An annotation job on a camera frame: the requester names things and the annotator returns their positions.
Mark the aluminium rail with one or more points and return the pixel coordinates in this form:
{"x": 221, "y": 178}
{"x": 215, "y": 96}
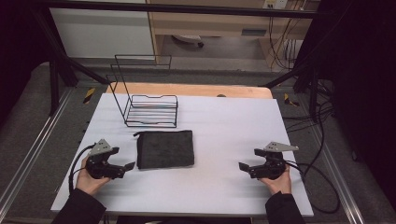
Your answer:
{"x": 31, "y": 155}
{"x": 342, "y": 183}

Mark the light wooden desk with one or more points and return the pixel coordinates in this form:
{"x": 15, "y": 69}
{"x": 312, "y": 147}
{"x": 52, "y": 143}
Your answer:
{"x": 202, "y": 25}

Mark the dark grey towel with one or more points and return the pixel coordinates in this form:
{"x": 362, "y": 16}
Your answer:
{"x": 165, "y": 149}

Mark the person's right hand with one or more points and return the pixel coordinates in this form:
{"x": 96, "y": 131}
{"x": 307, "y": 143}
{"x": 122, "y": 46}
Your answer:
{"x": 280, "y": 184}

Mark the person's left hand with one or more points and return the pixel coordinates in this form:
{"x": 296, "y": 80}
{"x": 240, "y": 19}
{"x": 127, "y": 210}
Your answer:
{"x": 88, "y": 183}

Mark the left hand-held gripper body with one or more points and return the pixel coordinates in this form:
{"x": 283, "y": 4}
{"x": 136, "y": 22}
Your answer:
{"x": 100, "y": 166}

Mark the white wall socket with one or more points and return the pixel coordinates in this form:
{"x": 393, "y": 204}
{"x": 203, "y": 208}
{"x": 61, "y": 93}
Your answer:
{"x": 275, "y": 3}

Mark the wooden table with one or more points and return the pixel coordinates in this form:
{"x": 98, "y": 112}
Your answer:
{"x": 186, "y": 89}

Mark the white object under desk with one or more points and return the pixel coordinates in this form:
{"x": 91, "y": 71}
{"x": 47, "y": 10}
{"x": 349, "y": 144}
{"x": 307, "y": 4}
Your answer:
{"x": 187, "y": 39}

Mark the dark curtain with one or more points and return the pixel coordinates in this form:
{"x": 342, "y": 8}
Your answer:
{"x": 364, "y": 77}
{"x": 15, "y": 46}

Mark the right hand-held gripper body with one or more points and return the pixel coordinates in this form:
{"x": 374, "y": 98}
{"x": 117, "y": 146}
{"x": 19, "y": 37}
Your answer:
{"x": 271, "y": 166}

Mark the yellow black tape strip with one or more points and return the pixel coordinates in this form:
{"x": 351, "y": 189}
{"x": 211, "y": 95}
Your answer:
{"x": 291, "y": 101}
{"x": 89, "y": 95}

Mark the black metal frame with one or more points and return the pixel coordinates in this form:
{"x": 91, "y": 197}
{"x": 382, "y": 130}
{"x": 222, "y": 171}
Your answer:
{"x": 186, "y": 8}

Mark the white cabinet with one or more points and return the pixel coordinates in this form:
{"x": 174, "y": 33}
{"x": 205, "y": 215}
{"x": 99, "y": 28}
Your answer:
{"x": 102, "y": 34}

